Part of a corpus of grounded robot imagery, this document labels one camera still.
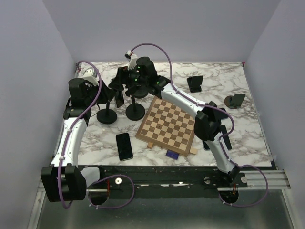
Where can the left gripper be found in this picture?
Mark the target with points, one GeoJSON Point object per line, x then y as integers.
{"type": "Point", "coordinates": [107, 93]}

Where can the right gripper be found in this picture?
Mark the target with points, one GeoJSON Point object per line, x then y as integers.
{"type": "Point", "coordinates": [120, 78]}

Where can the dark phone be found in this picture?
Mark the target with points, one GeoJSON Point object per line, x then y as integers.
{"type": "Point", "coordinates": [119, 100]}

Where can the black round-base phone stand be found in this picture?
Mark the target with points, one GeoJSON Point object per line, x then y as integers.
{"type": "Point", "coordinates": [141, 92]}

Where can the black left-edge phone stand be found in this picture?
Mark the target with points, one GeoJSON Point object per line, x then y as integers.
{"type": "Point", "coordinates": [134, 111]}

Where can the black corner phone stand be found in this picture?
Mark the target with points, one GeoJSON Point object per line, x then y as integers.
{"type": "Point", "coordinates": [106, 115]}

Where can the black phone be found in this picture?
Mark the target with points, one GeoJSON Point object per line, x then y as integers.
{"type": "Point", "coordinates": [124, 146]}

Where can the black smartphone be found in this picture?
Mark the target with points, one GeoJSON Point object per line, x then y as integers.
{"type": "Point", "coordinates": [206, 147]}
{"type": "Point", "coordinates": [226, 138]}

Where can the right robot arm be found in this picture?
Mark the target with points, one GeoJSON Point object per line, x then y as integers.
{"type": "Point", "coordinates": [207, 117]}

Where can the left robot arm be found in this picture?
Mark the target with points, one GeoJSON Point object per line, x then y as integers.
{"type": "Point", "coordinates": [63, 180]}

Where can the small black folding stand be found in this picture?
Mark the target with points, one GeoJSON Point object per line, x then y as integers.
{"type": "Point", "coordinates": [194, 83]}

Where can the wooden chessboard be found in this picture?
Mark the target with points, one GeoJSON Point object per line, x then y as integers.
{"type": "Point", "coordinates": [169, 127]}

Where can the dark blue card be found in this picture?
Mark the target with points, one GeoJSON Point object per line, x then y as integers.
{"type": "Point", "coordinates": [172, 154]}

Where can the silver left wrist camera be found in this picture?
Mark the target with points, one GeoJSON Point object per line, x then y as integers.
{"type": "Point", "coordinates": [90, 75]}

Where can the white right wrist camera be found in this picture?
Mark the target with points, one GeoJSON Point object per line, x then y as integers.
{"type": "Point", "coordinates": [132, 58]}

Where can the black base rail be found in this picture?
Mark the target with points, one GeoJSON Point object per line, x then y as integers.
{"type": "Point", "coordinates": [148, 182]}

